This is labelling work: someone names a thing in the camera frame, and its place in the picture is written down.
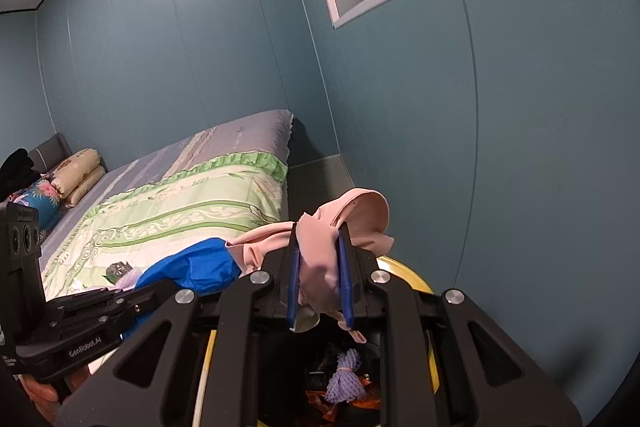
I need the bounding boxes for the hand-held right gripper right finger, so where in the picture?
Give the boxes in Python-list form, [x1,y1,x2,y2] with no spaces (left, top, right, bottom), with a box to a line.
[337,224,583,427]

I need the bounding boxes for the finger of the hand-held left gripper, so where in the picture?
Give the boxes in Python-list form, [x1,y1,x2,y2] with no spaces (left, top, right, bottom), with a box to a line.
[45,279,181,333]

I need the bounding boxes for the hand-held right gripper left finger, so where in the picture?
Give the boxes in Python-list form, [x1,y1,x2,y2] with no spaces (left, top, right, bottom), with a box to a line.
[55,222,306,427]

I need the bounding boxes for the pink cloth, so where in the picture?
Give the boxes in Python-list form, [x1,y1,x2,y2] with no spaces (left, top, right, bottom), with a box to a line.
[225,188,393,343]

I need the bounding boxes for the green foil wrapper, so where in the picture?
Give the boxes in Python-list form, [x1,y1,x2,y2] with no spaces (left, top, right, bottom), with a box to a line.
[102,261,133,285]

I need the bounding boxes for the pale purple plastic bag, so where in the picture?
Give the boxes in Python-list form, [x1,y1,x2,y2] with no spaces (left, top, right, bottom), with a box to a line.
[112,269,146,290]

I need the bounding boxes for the black trash bin yellow rim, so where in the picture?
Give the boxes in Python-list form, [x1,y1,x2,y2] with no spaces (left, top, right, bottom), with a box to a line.
[200,254,441,427]

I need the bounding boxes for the blue plastic bag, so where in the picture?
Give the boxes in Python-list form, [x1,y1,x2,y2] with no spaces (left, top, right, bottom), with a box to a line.
[122,237,241,338]

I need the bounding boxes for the purple foam net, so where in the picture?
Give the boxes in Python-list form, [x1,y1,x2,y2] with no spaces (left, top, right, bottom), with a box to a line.
[325,352,363,405]

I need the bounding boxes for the orange snack wrapper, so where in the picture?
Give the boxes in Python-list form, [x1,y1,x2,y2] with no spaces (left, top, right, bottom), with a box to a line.
[305,377,383,423]

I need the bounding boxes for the person's left hand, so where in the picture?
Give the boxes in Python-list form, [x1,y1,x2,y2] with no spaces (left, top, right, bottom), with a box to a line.
[22,374,61,405]

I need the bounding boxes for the blue floral folded quilt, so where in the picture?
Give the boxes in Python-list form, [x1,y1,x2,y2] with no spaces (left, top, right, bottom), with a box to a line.
[12,179,63,243]

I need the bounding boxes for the black clothing pile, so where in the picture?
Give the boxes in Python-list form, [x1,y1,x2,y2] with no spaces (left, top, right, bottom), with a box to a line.
[0,148,35,200]

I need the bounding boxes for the green floral quilt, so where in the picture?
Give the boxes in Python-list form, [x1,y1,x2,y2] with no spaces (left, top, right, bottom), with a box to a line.
[42,150,290,308]

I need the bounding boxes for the beige folded pillows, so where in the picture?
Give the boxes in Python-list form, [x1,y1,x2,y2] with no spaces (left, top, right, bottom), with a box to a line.
[50,148,107,208]

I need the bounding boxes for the grey bed headboard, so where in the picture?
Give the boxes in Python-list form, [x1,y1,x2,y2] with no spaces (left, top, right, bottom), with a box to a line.
[27,133,68,168]

